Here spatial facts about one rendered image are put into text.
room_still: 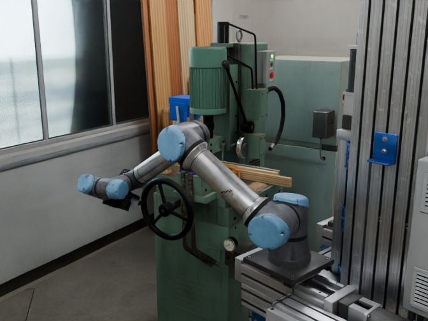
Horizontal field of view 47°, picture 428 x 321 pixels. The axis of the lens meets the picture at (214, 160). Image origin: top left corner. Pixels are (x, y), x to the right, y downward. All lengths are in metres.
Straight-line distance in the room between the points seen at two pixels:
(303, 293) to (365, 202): 0.35
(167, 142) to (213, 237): 0.83
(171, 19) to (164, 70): 0.42
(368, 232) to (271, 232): 0.34
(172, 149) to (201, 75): 0.74
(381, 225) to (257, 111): 1.02
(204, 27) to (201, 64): 2.05
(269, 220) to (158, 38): 2.52
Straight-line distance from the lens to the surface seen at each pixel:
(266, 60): 2.51
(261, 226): 1.51
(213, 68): 2.28
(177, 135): 1.59
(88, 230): 3.68
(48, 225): 3.43
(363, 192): 1.65
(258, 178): 2.29
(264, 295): 1.80
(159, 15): 3.84
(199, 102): 2.30
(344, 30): 4.50
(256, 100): 2.43
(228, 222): 2.26
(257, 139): 2.44
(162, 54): 3.83
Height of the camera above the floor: 1.58
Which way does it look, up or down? 15 degrees down
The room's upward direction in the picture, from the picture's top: straight up
